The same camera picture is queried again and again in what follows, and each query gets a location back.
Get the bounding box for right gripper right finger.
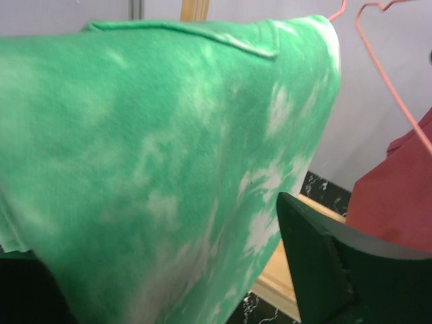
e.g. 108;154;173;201
276;192;431;324

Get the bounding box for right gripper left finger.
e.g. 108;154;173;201
1;252;76;324

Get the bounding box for green tie-dye trousers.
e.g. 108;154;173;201
1;16;340;323

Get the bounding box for pink wire hanger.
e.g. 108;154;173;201
327;0;348;23
354;0;432;155

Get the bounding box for maroon tank top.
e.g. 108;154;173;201
344;107;432;254

